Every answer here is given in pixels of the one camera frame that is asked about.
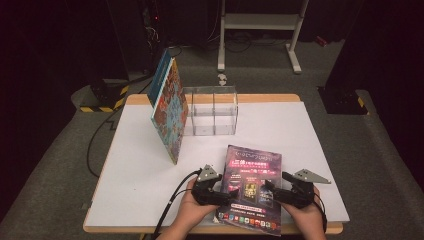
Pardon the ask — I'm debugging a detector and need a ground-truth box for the left hand-held gripper cable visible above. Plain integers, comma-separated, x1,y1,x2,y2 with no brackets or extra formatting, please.
151,169,203,239

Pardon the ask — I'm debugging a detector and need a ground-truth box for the right hand-held gripper cable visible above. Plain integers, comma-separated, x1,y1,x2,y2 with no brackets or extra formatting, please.
313,193,328,233

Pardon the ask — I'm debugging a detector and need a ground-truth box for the white metal stand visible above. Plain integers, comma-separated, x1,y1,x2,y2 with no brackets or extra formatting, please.
217,0,309,75

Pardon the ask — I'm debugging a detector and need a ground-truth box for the purple magazine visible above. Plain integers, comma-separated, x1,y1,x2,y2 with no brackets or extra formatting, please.
213,144,284,237

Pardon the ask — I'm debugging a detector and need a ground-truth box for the wooden table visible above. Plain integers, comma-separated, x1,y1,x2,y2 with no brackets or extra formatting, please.
82,93,344,235

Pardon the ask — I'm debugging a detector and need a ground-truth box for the light blue picture book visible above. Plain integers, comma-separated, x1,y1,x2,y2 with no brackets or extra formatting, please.
150,57,190,166

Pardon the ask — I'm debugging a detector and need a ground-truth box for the black stand base striped edge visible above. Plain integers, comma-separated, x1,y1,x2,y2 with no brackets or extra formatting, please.
79,78,130,113

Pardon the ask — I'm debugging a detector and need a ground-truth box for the black cable bundle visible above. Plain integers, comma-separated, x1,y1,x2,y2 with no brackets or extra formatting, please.
206,31,254,54

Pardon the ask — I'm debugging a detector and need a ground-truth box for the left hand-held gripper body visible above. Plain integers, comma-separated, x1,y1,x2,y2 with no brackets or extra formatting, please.
191,164,231,206

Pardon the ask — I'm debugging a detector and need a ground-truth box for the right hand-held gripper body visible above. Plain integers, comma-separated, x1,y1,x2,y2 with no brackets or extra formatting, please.
283,168,332,210

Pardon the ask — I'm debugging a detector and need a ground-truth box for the long black floor cable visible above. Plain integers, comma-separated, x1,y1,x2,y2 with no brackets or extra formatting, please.
85,46,183,179

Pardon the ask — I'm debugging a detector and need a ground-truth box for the person's left hand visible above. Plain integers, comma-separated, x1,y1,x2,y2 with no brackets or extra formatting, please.
173,178,219,231

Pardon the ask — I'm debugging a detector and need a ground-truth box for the dark blue picture book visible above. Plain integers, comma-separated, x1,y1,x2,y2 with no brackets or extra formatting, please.
147,48,174,108

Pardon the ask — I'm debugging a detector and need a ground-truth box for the hand-held gripper cable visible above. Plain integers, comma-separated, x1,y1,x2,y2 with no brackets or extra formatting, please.
313,193,328,233
151,169,203,239

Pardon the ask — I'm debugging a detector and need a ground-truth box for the clear acrylic book organizer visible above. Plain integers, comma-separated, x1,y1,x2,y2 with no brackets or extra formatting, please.
181,85,239,137

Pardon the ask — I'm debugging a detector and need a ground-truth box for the person's right hand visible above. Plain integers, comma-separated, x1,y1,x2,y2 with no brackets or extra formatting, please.
283,188,325,234

